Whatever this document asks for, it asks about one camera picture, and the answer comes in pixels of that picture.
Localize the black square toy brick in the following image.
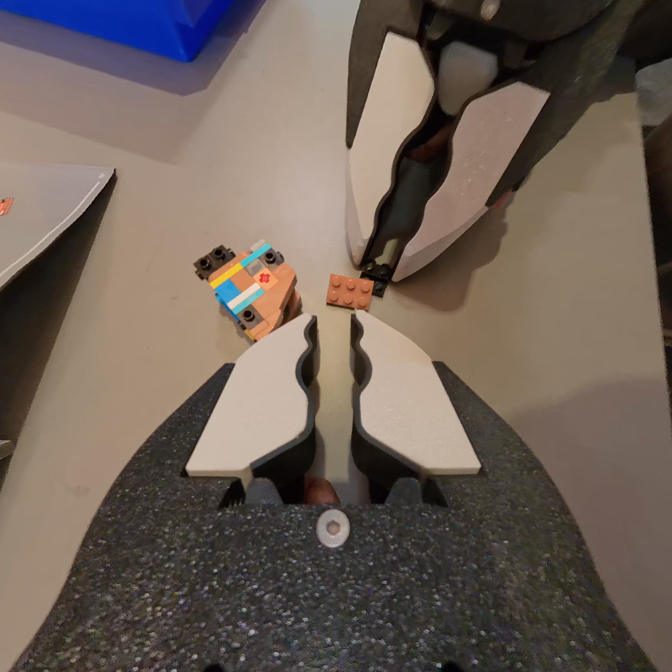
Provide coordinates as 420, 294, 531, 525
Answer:
361, 260, 390, 299

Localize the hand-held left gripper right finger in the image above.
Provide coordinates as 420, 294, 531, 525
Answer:
349, 313, 483, 478

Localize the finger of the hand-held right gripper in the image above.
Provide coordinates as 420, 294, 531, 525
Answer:
391, 83, 552, 284
344, 30, 436, 266

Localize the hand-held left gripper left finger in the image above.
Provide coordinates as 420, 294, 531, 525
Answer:
185, 314, 320, 478

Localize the multicolour toy brick model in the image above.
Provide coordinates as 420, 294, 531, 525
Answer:
193, 239, 303, 343

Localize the grey instruction booklet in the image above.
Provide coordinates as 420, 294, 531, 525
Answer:
0, 162, 117, 292

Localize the brown toy brick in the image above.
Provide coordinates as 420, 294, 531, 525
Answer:
324, 273, 376, 312

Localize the blue plastic bin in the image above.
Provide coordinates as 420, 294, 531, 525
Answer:
0, 0, 266, 64

